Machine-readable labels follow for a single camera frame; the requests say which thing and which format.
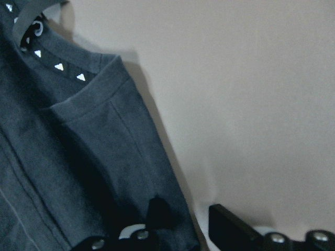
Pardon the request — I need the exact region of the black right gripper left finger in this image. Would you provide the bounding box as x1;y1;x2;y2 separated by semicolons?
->
145;196;180;231

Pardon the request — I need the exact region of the black t-shirt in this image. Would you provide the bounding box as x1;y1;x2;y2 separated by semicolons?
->
1;1;200;250

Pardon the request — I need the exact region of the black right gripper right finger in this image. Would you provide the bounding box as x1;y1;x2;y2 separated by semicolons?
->
208;204;263;250

